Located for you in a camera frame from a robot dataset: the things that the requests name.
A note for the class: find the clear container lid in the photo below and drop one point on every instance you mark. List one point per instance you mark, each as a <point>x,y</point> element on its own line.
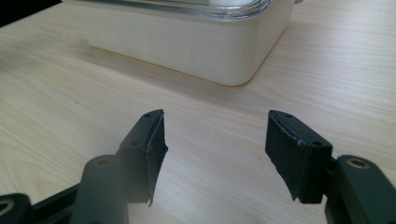
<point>186,7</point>

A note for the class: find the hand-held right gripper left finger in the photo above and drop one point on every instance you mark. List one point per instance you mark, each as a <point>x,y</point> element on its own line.
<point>141,158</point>

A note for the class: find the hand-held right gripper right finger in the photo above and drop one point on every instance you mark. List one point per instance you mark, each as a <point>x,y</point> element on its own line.
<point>308,161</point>

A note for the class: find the cream plastic container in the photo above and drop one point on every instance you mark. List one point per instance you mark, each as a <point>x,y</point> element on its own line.
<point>186,40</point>

